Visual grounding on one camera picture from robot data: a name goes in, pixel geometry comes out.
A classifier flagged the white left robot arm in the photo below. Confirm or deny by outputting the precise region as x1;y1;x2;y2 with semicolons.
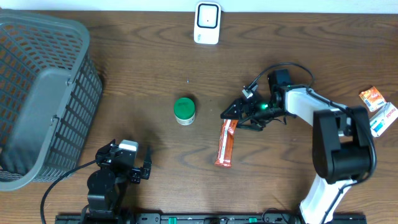
80;139;152;223

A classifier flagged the white barcode scanner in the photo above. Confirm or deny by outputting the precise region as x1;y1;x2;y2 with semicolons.
193;1;221;45

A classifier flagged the grey plastic basket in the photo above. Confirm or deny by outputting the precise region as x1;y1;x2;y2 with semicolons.
1;9;103;192

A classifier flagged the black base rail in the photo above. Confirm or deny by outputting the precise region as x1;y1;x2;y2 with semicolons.
55;212;368;224

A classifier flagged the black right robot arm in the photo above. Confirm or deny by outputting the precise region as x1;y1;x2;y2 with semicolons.
220;62;377;223

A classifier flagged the green lid jar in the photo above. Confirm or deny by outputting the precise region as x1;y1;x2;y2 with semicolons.
174;97;196;126

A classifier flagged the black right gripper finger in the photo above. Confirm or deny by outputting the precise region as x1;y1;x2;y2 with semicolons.
220;98;243;120
236;119;264;131

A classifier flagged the orange small box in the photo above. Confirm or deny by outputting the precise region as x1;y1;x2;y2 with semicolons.
359;86;387;112

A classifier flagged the white Panadol box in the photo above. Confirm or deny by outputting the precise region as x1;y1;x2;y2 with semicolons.
369;102;397;138

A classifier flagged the red chocolate bar wrapper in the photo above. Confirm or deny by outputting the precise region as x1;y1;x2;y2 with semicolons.
215;119;238;168

